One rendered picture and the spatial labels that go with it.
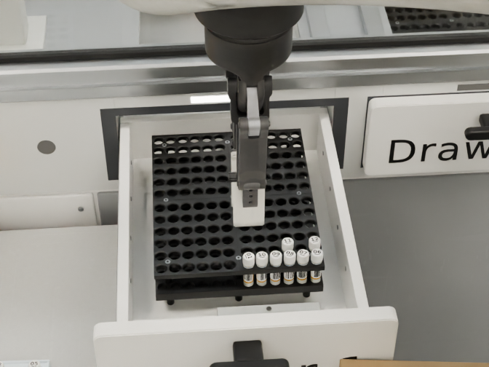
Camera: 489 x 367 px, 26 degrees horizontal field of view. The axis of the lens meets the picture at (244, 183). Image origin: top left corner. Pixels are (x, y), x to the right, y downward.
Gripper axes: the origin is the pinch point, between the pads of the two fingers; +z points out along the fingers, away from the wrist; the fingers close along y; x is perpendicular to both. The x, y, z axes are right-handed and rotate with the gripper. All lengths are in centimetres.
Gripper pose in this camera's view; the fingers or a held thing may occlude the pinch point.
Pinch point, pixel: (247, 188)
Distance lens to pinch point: 102.6
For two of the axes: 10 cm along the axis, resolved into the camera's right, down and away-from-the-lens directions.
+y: 0.8, 6.8, -7.3
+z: 0.0, 7.3, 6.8
